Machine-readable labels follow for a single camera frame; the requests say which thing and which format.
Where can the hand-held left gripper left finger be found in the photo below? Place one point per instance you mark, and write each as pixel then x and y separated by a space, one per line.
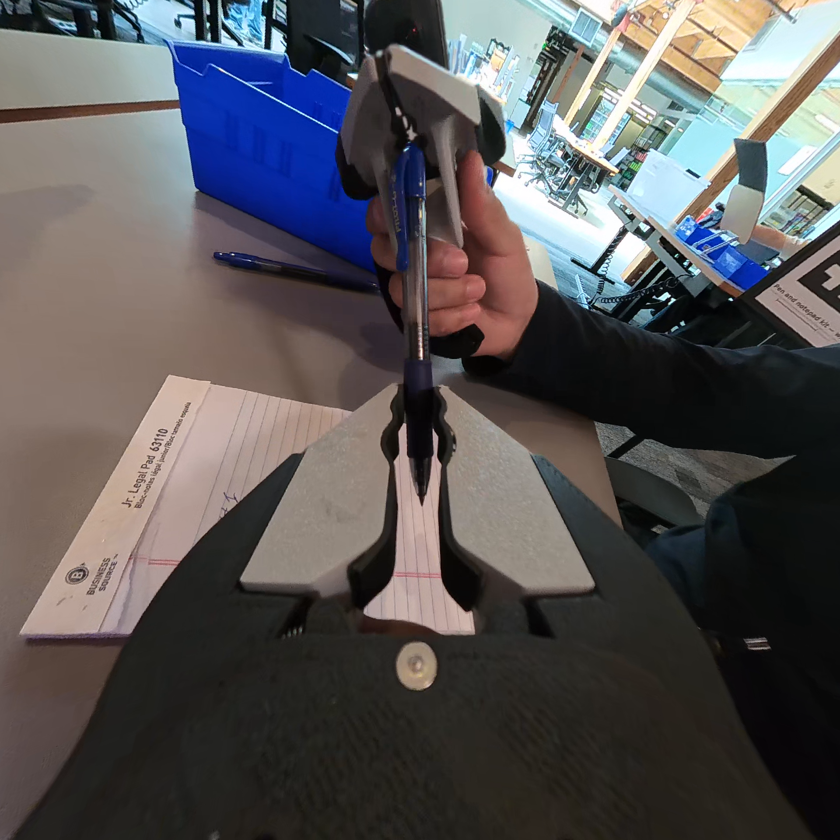
pixel 315 518

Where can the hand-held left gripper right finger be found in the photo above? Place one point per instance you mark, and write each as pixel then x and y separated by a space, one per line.
pixel 512 518

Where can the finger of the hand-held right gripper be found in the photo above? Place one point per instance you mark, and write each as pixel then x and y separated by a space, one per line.
pixel 439 92
pixel 371 118

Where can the white lined legal pad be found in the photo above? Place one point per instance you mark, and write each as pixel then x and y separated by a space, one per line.
pixel 164 492

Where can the blue retractable pen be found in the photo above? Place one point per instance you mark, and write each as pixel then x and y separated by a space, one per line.
pixel 295 269
pixel 415 315

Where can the person's right forearm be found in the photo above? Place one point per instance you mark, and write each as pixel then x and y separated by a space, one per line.
pixel 656 387

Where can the another person's forearm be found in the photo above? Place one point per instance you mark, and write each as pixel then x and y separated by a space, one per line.
pixel 781 237

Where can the person's right hand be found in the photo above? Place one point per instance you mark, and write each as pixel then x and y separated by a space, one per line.
pixel 499 282

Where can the black monitor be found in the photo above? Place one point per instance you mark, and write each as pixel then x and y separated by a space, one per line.
pixel 325 33

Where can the large blue plastic bin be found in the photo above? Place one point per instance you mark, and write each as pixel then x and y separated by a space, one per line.
pixel 262 144

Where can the black office chair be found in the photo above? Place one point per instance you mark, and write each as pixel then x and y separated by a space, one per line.
pixel 541 138

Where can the white background table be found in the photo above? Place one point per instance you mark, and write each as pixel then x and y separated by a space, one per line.
pixel 646 216

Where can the person's upper body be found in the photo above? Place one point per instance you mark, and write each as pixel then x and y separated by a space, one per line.
pixel 787 590

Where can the small blue bin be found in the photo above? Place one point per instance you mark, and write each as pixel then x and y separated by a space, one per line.
pixel 741 269
pixel 702 233

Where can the black and white gadget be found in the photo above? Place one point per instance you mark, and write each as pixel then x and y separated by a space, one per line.
pixel 748 197

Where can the black and white printed sign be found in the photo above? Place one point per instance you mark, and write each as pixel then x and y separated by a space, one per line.
pixel 807 295

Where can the wooden post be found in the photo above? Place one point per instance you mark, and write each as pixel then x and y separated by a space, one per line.
pixel 754 131

